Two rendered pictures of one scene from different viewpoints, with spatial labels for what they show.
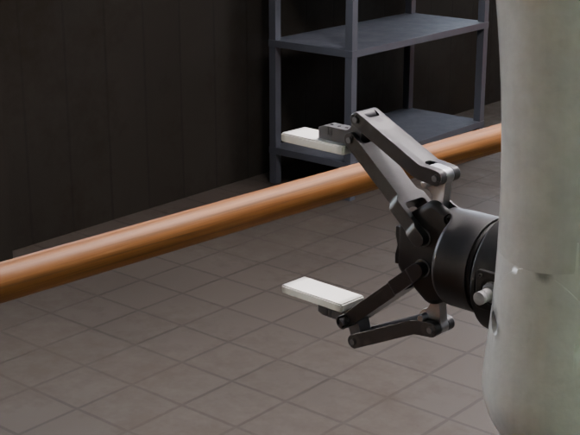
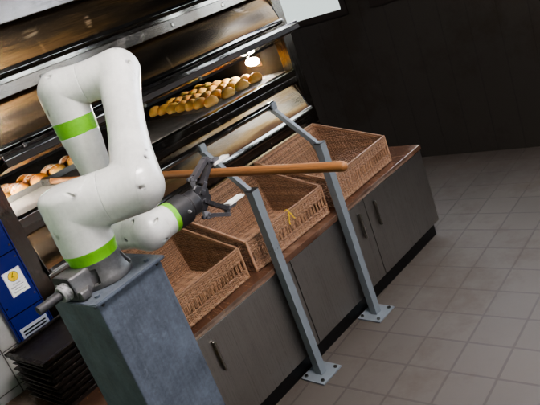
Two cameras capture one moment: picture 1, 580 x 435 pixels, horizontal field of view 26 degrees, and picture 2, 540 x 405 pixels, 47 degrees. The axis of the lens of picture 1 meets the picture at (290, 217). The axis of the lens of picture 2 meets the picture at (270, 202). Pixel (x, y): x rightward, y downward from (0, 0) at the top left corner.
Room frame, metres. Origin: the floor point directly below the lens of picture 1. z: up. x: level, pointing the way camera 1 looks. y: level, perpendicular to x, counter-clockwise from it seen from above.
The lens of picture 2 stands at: (1.26, -1.88, 1.73)
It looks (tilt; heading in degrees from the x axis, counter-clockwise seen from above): 19 degrees down; 94
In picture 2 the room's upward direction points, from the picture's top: 21 degrees counter-clockwise
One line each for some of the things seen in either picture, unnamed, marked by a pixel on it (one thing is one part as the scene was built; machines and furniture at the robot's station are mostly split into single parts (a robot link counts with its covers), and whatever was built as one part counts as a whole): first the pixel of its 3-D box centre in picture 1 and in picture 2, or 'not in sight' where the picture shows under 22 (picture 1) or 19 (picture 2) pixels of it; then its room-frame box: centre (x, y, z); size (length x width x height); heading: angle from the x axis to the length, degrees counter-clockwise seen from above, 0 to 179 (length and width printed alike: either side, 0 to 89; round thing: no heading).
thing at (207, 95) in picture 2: not in sight; (204, 94); (0.83, 1.85, 1.21); 0.61 x 0.48 x 0.06; 135
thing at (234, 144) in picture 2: not in sight; (192, 161); (0.74, 1.13, 1.02); 1.79 x 0.11 x 0.19; 45
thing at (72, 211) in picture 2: not in sight; (81, 218); (0.72, -0.49, 1.36); 0.16 x 0.13 x 0.19; 2
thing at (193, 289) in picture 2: not in sight; (160, 280); (0.52, 0.52, 0.72); 0.56 x 0.49 x 0.28; 46
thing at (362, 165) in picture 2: not in sight; (323, 161); (1.36, 1.37, 0.72); 0.56 x 0.49 x 0.28; 47
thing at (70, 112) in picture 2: not in sight; (66, 101); (0.70, -0.16, 1.59); 0.13 x 0.12 x 0.18; 2
